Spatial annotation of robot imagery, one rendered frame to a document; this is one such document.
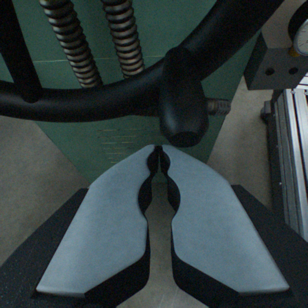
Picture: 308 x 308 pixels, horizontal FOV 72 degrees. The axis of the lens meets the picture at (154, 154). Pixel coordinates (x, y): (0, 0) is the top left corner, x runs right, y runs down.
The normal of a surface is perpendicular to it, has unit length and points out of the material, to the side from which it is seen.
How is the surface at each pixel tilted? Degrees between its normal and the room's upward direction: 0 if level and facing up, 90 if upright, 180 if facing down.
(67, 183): 0
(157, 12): 90
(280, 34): 0
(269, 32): 0
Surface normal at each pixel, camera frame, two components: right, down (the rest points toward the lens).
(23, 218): -0.06, -0.47
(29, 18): 0.01, 0.88
